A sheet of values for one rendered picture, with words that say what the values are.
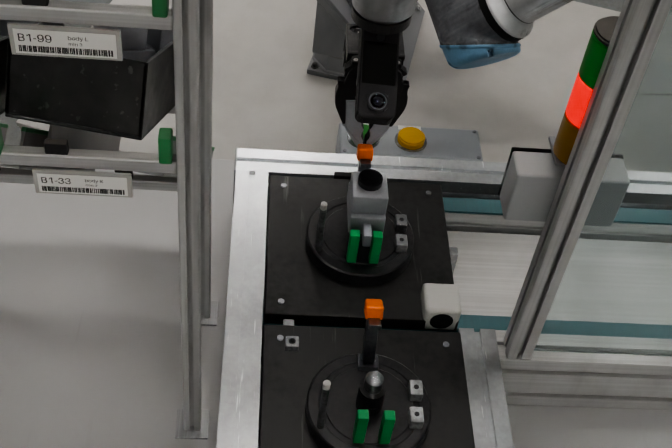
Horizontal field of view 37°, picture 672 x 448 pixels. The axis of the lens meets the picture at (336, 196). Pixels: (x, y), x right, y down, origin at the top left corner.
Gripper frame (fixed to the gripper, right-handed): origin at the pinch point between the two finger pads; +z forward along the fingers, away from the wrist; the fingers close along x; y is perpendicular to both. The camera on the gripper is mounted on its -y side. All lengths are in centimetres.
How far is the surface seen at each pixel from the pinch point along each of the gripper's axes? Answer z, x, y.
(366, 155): -0.5, -0.2, -2.6
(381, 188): -2.4, -1.5, -10.3
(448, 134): 10.2, -14.4, 14.2
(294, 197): 9.2, 8.4, -1.5
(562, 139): -22.5, -16.8, -21.9
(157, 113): -23.3, 23.5, -22.5
